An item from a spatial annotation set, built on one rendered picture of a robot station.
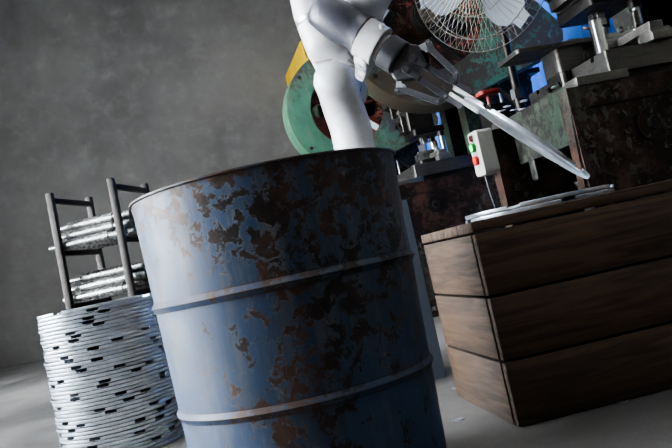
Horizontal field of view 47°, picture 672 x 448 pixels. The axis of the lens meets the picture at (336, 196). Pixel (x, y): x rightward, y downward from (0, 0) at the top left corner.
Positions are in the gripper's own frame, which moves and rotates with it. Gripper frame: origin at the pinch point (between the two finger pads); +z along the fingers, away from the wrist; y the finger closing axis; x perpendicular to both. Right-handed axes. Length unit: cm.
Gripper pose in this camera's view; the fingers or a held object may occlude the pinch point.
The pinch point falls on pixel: (466, 99)
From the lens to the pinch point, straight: 161.1
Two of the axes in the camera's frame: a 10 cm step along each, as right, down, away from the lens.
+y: 5.3, -8.4, -1.3
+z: 8.1, 5.4, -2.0
